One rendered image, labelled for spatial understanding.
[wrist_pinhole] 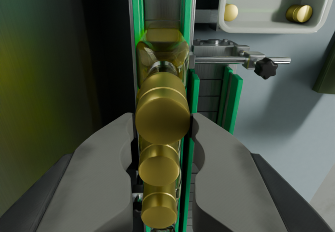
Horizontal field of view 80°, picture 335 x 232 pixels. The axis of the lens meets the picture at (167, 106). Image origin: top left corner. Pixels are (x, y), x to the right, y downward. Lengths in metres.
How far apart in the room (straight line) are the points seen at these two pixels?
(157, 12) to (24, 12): 0.23
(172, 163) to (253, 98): 0.51
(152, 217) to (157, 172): 0.06
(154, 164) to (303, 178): 0.81
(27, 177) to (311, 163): 0.84
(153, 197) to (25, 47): 0.18
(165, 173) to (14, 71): 0.15
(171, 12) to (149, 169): 0.30
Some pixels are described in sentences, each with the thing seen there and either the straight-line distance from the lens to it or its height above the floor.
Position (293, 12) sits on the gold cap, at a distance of 0.56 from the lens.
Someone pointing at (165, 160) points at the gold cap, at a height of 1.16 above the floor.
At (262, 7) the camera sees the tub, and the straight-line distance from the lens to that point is 0.56.
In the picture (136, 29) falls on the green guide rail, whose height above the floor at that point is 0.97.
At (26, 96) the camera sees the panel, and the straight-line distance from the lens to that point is 0.22.
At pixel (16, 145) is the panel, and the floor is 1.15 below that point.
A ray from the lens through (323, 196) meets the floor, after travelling 2.57.
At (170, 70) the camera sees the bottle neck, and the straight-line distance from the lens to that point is 0.17.
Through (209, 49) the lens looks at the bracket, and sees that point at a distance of 0.41.
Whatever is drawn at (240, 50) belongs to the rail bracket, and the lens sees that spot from 0.41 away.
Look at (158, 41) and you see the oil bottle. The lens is 0.22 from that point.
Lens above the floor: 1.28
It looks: 63 degrees down
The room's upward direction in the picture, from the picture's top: 177 degrees clockwise
